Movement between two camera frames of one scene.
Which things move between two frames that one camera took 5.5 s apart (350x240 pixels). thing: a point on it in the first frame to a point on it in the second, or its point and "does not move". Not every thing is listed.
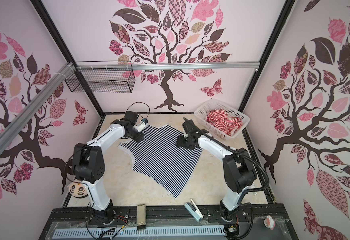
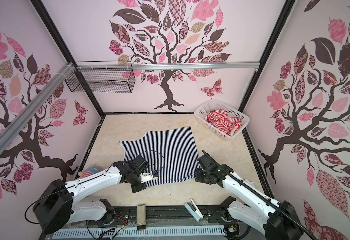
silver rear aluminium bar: [168, 66] does not move
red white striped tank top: [218, 117] does not move
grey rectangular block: [141, 217] does not move
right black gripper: [179, 142] to [197, 177]
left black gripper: [139, 137] to [141, 187]
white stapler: [194, 210] does not move
